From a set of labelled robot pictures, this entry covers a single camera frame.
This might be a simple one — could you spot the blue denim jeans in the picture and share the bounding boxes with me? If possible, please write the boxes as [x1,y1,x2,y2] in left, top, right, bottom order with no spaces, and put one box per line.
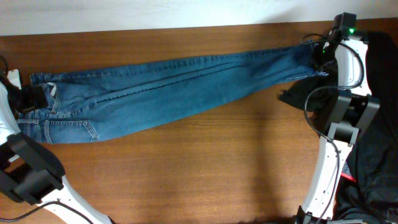
[17,45,316,144]

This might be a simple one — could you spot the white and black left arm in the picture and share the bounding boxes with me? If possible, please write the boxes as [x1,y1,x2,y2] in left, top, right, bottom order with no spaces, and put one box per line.
[1,81,113,224]

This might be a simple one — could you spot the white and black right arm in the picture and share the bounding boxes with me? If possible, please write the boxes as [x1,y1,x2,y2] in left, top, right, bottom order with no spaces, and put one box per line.
[294,12,380,224]

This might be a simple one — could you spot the black garment pile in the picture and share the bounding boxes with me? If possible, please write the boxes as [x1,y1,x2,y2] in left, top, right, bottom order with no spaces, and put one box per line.
[279,32,397,223]

